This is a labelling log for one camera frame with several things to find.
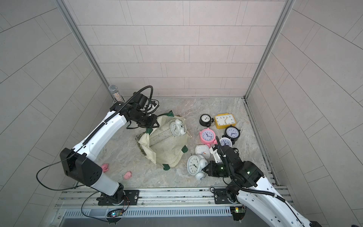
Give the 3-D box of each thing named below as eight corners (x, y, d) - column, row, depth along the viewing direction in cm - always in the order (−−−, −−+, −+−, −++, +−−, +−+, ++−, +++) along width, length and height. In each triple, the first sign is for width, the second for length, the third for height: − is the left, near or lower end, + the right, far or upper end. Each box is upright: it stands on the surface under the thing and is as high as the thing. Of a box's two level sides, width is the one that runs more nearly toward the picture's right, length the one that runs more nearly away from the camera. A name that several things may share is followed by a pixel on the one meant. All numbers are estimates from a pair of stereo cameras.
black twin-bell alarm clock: (197, 122, 104) (197, 119, 100) (203, 115, 108) (204, 111, 105) (207, 129, 100) (208, 125, 97) (213, 121, 104) (214, 118, 101)
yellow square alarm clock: (216, 128, 99) (216, 126, 97) (214, 115, 107) (214, 113, 105) (236, 128, 100) (237, 127, 98) (233, 115, 107) (233, 113, 105)
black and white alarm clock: (220, 136, 96) (221, 133, 93) (229, 125, 101) (230, 123, 99) (233, 145, 91) (234, 143, 89) (241, 134, 97) (242, 131, 94)
